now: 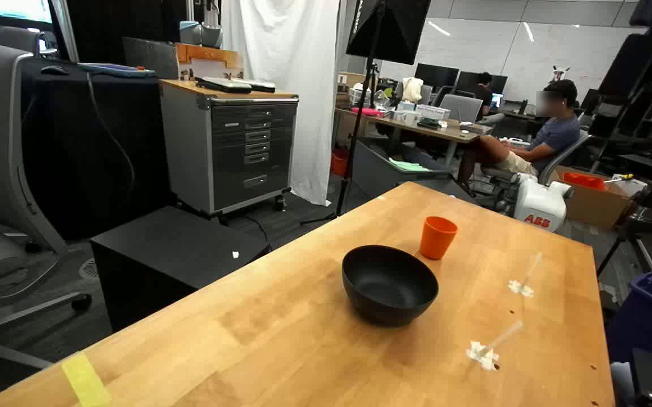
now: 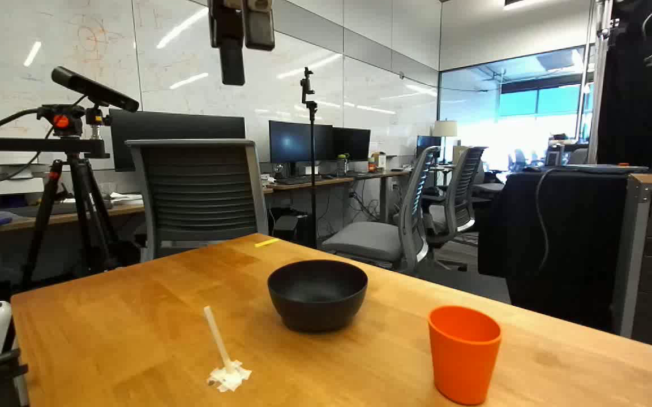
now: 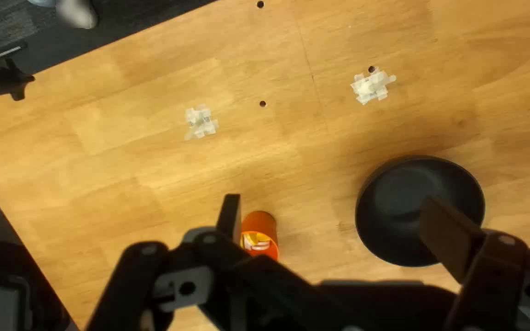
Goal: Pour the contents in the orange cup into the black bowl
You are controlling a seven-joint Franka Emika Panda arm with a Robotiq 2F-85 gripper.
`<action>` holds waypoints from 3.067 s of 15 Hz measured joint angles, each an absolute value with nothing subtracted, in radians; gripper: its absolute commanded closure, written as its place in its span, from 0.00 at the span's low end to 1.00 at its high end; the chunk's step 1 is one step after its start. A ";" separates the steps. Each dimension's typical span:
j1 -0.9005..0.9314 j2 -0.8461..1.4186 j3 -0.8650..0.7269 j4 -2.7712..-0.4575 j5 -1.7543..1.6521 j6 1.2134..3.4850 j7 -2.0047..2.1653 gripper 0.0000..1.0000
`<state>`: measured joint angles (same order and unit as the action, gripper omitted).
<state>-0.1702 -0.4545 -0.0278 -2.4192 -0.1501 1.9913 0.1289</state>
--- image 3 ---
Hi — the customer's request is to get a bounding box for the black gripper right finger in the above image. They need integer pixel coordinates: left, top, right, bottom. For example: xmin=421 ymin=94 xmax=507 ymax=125
xmin=417 ymin=199 xmax=481 ymax=283

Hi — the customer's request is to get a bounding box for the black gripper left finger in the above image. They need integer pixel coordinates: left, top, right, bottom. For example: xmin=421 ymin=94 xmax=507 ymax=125
xmin=215 ymin=193 xmax=240 ymax=241

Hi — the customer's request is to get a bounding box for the orange plastic cup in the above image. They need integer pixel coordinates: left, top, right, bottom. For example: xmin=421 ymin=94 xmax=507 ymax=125
xmin=239 ymin=210 xmax=279 ymax=261

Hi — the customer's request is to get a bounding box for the black bowl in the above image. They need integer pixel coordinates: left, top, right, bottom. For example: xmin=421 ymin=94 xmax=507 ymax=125
xmin=354 ymin=155 xmax=485 ymax=267

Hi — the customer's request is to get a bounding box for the white tape mark far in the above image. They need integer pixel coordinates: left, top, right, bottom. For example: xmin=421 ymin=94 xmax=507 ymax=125
xmin=351 ymin=70 xmax=397 ymax=105

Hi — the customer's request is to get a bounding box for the white sneaker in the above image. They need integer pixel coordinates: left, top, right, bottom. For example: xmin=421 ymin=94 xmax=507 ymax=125
xmin=56 ymin=0 xmax=97 ymax=30

